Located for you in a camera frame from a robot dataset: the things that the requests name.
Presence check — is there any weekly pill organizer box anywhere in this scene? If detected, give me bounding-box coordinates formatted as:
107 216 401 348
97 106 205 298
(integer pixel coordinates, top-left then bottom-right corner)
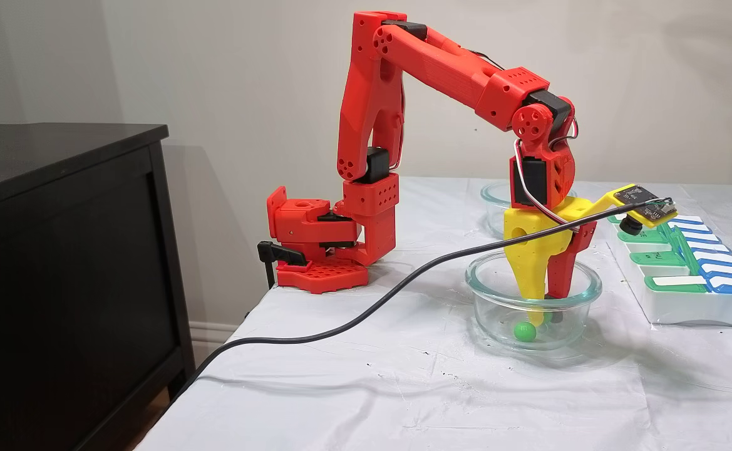
606 210 732 329

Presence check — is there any clear glass bowl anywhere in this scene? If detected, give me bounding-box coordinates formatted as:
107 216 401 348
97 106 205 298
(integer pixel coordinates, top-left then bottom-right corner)
465 251 603 351
480 182 576 239

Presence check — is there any white tablecloth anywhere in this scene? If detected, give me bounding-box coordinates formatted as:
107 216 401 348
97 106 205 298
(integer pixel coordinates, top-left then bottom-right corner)
134 175 732 451

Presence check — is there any black table clamp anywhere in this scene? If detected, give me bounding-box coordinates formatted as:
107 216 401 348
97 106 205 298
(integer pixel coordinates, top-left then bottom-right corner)
257 241 308 290

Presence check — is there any white baseboard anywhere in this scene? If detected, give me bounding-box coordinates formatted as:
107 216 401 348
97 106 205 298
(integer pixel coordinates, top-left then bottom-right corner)
189 321 247 365

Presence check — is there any black wooden cabinet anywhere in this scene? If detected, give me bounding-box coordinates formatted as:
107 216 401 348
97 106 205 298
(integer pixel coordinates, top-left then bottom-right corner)
0 123 196 451

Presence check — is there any white red servo wire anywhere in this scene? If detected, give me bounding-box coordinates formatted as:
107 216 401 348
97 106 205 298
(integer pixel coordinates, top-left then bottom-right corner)
513 139 582 234
550 116 580 151

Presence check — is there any camera board on yellow mount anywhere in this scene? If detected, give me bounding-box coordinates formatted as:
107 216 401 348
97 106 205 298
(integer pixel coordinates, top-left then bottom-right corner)
591 184 678 237

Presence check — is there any black camera cable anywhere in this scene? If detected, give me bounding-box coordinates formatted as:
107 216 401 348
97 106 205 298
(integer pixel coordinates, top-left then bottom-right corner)
175 199 676 398

